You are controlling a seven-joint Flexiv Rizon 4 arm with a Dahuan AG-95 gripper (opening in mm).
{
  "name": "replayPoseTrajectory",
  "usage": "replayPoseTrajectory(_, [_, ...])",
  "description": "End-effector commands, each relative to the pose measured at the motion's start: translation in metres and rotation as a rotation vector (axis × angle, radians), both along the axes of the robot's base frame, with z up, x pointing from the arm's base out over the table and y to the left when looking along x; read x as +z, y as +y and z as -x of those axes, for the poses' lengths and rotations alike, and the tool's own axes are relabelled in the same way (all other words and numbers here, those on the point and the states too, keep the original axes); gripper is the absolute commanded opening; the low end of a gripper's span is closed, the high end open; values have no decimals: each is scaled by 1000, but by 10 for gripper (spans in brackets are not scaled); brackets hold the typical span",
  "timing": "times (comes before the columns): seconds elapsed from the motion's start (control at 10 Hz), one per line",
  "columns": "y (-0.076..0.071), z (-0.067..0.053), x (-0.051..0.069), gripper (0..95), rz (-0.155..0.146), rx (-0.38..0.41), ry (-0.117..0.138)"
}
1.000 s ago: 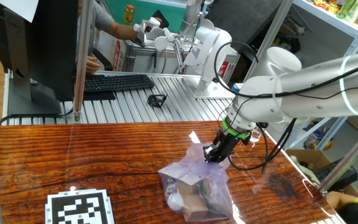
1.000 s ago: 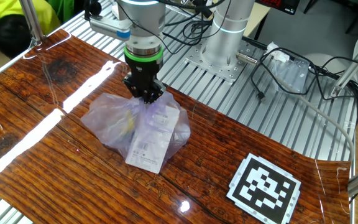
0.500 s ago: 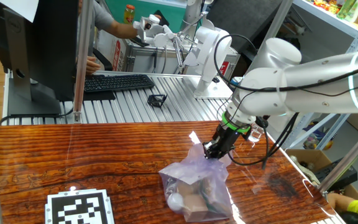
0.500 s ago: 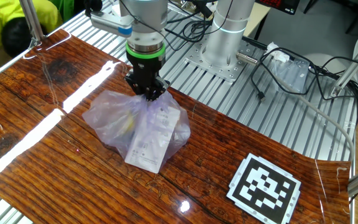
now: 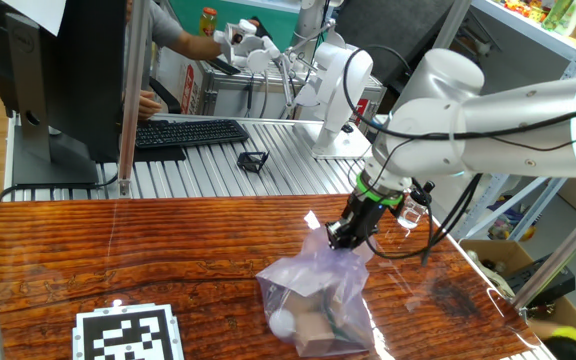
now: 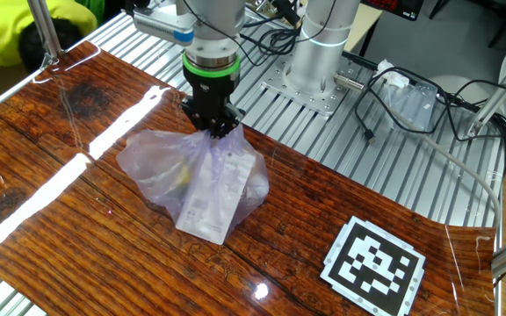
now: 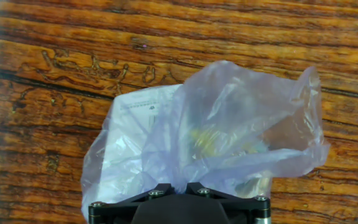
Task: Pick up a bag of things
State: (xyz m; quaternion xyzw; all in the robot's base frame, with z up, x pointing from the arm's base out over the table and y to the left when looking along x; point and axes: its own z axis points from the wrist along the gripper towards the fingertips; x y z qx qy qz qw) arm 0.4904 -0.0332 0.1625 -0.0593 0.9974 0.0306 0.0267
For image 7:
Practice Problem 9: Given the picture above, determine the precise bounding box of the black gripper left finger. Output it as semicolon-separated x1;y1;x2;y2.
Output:
88;182;176;224

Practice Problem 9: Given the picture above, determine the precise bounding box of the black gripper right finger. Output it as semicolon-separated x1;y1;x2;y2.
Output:
185;182;272;224

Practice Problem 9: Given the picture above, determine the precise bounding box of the yellow packet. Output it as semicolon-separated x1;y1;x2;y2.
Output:
189;126;230;157

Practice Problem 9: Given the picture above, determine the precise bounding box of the white printed box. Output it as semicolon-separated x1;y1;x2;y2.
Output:
104;83;183;188

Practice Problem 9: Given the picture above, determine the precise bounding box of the translucent purple plastic bag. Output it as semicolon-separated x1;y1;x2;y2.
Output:
80;60;332;223

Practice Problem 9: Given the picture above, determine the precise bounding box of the wood grain table mat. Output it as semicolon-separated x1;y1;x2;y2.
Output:
0;0;358;224

